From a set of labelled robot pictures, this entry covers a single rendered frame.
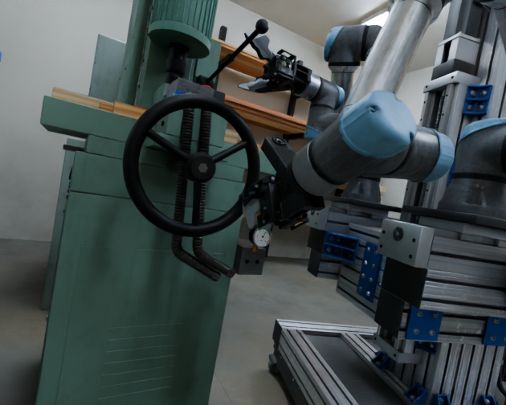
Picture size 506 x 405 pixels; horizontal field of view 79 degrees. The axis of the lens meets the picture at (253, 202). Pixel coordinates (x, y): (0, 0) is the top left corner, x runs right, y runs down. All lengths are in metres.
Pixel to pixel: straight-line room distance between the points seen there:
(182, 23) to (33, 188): 2.54
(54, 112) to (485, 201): 0.96
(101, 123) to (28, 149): 2.50
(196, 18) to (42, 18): 2.55
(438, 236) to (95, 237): 0.77
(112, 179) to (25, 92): 2.57
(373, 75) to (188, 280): 0.65
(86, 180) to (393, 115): 0.63
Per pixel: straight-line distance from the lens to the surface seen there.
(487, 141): 0.90
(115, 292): 0.85
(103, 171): 0.79
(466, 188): 0.89
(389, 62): 0.62
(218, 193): 0.86
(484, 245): 0.88
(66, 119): 0.79
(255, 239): 0.86
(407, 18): 0.68
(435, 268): 0.80
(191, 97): 0.64
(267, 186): 0.50
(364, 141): 0.37
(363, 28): 1.26
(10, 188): 3.30
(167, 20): 0.98
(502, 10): 0.74
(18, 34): 3.42
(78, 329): 0.87
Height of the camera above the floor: 0.79
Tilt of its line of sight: 2 degrees down
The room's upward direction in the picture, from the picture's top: 10 degrees clockwise
